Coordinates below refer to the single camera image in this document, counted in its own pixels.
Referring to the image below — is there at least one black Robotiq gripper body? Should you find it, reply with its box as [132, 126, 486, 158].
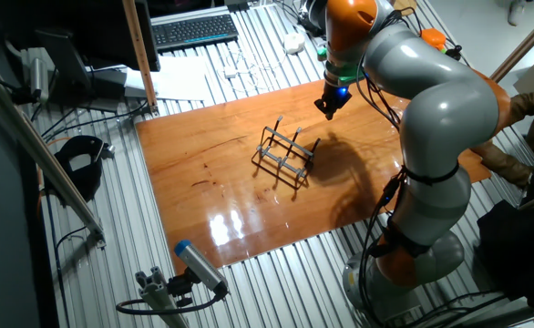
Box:
[320, 83, 353, 110]

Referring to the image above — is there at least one person left forearm brown sleeve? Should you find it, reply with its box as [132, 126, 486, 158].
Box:
[470, 139, 534, 189]

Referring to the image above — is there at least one white rounded plastic device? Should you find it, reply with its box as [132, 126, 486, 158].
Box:
[283, 31, 306, 55]

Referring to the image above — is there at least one black round spool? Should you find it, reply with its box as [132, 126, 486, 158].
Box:
[303, 0, 328, 34]

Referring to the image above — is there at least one orange green toy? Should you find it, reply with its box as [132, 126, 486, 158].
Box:
[420, 27, 448, 51]

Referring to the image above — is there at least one tan round object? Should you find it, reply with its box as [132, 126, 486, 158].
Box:
[393, 0, 417, 16]

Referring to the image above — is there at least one glossy orange wooden board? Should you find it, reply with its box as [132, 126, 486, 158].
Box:
[134, 79, 492, 274]

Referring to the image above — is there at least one white paper sheet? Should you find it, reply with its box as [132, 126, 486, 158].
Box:
[123, 54, 213, 102]

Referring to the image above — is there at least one black computer keyboard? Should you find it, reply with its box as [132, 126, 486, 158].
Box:
[151, 13, 240, 52]

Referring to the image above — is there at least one black computer monitor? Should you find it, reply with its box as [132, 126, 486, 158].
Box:
[0, 0, 161, 113]

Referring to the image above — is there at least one black bag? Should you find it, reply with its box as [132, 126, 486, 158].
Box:
[476, 200, 534, 315]

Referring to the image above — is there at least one short aluminium profile stub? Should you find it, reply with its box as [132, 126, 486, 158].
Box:
[134, 266, 190, 328]

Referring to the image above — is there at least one grey cylindrical device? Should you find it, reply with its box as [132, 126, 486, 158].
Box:
[28, 56, 51, 104]

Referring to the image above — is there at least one green wrist adapter ring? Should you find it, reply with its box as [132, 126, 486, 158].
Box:
[323, 58, 365, 87]

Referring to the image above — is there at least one black metal wire cup rack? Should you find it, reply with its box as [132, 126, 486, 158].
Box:
[251, 115, 322, 191]

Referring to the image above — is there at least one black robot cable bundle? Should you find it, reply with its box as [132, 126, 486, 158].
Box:
[355, 58, 414, 327]

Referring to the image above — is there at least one white charger with cable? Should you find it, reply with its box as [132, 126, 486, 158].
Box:
[215, 45, 295, 95]

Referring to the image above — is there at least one silver camera with blue cap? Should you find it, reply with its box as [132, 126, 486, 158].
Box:
[173, 240, 230, 297]

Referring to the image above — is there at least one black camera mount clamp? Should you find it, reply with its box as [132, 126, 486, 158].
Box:
[166, 268, 200, 309]

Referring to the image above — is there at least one black camera cable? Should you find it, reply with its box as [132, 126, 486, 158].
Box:
[115, 291, 226, 316]

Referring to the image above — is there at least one black ring shaped device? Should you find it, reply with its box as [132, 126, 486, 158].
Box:
[53, 135, 116, 201]

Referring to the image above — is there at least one long aluminium profile rail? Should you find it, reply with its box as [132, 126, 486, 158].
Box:
[0, 63, 108, 250]

